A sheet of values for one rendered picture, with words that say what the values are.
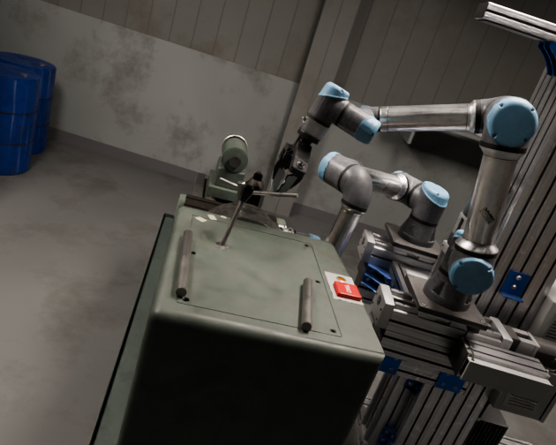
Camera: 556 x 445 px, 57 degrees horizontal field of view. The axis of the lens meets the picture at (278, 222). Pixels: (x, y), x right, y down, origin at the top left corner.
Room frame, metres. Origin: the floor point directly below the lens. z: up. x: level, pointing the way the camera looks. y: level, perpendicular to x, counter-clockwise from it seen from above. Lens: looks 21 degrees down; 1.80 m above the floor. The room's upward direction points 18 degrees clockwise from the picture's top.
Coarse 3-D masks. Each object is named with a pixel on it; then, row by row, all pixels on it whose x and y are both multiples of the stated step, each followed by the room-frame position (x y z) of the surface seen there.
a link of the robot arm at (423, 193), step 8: (424, 184) 2.02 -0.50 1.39; (432, 184) 2.04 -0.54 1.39; (416, 192) 2.01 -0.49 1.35; (424, 192) 1.98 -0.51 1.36; (432, 192) 1.96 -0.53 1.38; (440, 192) 1.97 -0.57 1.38; (408, 200) 2.02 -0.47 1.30; (416, 200) 1.99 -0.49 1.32; (424, 200) 1.97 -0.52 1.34; (432, 200) 1.95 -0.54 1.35; (440, 200) 1.95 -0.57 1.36; (416, 208) 1.98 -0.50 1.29; (424, 208) 1.96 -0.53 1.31; (432, 208) 1.95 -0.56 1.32; (440, 208) 1.96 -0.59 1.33; (416, 216) 1.97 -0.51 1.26; (424, 216) 1.95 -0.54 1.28; (432, 216) 1.95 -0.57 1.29; (440, 216) 1.98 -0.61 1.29
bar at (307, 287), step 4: (304, 280) 1.09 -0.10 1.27; (308, 280) 1.09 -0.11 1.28; (304, 284) 1.07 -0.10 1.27; (308, 284) 1.06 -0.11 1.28; (304, 288) 1.05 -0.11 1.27; (308, 288) 1.05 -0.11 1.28; (304, 292) 1.03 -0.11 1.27; (308, 292) 1.03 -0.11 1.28; (304, 296) 1.01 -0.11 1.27; (308, 296) 1.01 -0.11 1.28; (304, 300) 0.99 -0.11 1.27; (308, 300) 0.99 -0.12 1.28; (304, 304) 0.97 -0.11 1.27; (308, 304) 0.97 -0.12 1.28; (304, 308) 0.96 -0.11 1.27; (308, 308) 0.96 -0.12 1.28; (304, 312) 0.94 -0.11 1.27; (308, 312) 0.94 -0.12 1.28; (304, 316) 0.92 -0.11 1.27; (308, 316) 0.92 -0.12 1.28; (304, 320) 0.91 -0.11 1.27; (308, 320) 0.91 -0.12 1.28; (304, 324) 0.90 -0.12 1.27; (308, 324) 0.90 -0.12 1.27; (304, 328) 0.90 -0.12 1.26; (308, 328) 0.90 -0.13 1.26
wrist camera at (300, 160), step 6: (300, 144) 1.44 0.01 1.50; (306, 144) 1.45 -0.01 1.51; (294, 150) 1.43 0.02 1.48; (300, 150) 1.42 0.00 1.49; (306, 150) 1.43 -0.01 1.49; (294, 156) 1.39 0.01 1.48; (300, 156) 1.40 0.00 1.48; (306, 156) 1.41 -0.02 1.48; (294, 162) 1.37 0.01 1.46; (300, 162) 1.38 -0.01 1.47; (306, 162) 1.40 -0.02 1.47; (294, 168) 1.36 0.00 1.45; (300, 168) 1.36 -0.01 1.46; (306, 168) 1.38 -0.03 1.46; (300, 174) 1.36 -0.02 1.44
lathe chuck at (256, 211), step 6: (222, 204) 1.55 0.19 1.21; (228, 204) 1.55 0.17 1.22; (234, 204) 1.55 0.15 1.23; (246, 204) 1.56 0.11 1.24; (210, 210) 1.54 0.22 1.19; (216, 210) 1.52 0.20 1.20; (222, 210) 1.50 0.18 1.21; (228, 210) 1.49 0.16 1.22; (234, 210) 1.49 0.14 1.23; (246, 210) 1.51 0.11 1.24; (252, 210) 1.52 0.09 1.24; (258, 210) 1.55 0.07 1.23; (258, 216) 1.49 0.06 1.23; (264, 216) 1.52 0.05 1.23; (270, 222) 1.51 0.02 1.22; (276, 228) 1.53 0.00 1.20
